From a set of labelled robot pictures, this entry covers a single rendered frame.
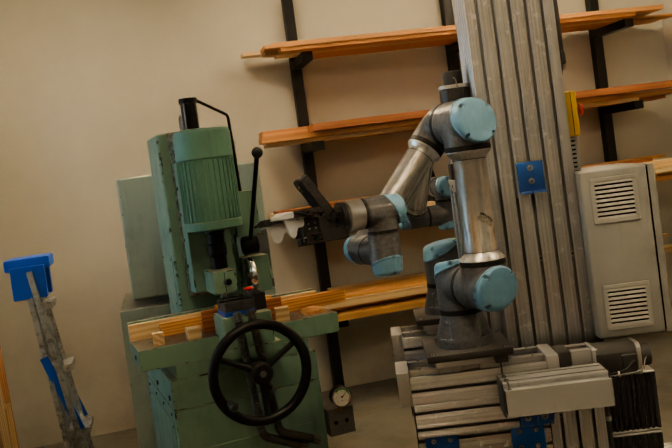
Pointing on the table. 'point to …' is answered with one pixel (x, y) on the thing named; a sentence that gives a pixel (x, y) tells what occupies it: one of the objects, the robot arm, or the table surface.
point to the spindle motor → (207, 179)
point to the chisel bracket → (214, 279)
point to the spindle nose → (217, 249)
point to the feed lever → (252, 210)
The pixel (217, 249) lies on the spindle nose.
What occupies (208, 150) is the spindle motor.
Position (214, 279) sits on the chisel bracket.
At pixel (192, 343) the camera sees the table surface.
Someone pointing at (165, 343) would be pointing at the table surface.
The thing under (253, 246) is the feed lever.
